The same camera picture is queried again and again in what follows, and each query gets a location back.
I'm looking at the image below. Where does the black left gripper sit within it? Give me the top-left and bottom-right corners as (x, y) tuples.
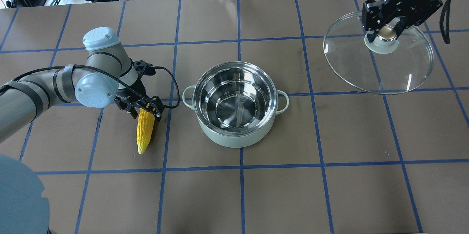
(114, 61), (164, 122)

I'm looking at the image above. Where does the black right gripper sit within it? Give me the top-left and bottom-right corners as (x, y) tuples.
(362, 0), (443, 43)

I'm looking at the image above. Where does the yellow corn cob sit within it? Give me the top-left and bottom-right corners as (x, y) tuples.
(136, 109), (155, 154)

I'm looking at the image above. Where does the glass pot lid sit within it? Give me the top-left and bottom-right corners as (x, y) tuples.
(323, 11), (434, 95)

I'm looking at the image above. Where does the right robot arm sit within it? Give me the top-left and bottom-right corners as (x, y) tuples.
(362, 0), (452, 44)

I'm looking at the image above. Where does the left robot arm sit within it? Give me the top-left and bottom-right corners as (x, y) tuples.
(0, 27), (166, 142)

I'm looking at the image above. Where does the mint green electric pot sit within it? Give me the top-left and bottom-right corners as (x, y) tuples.
(181, 61), (289, 148)

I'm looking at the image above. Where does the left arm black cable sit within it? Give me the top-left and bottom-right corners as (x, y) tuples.
(11, 65), (181, 110)

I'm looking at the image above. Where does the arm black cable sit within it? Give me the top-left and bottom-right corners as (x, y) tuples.
(11, 65), (181, 110)
(439, 0), (466, 45)

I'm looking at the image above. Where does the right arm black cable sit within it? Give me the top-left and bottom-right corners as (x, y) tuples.
(439, 0), (466, 45)

